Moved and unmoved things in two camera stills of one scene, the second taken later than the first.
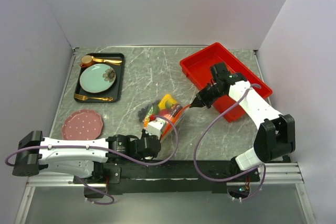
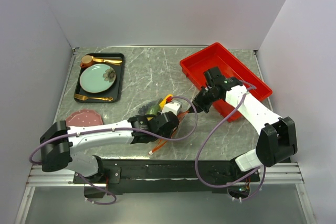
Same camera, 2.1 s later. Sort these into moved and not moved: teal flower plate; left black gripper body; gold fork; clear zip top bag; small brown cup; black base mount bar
Moved: clear zip top bag; left black gripper body
Not moved: gold fork; small brown cup; black base mount bar; teal flower plate
